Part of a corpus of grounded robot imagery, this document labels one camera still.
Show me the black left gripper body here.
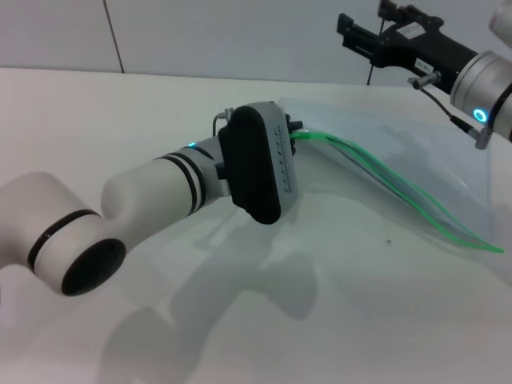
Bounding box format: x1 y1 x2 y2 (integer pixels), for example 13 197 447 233
283 113 299 156

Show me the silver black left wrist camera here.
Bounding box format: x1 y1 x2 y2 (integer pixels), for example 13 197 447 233
218 102 300 226

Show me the clear green-zipper document bag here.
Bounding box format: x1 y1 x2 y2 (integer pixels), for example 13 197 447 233
279 95 506 254

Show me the arm metal plug cable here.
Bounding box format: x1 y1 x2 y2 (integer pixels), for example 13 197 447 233
407 70 494 151
211 106 236 133

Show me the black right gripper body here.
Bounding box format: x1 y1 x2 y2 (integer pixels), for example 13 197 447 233
370 18 480 96

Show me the left arm metal plug cable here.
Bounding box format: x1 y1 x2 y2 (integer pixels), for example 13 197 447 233
211 106 236 133

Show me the right arm metal plug cable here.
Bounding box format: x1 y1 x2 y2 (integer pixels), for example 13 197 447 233
407 70 494 151

